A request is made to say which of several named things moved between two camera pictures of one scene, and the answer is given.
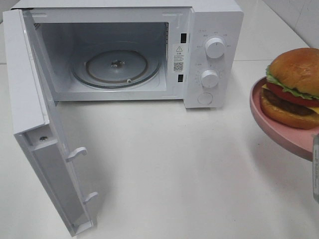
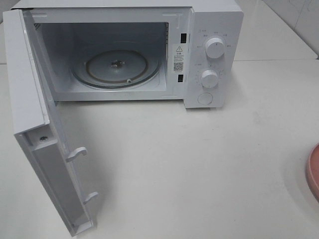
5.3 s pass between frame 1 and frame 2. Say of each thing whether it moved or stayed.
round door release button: stayed
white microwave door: stayed
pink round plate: moved
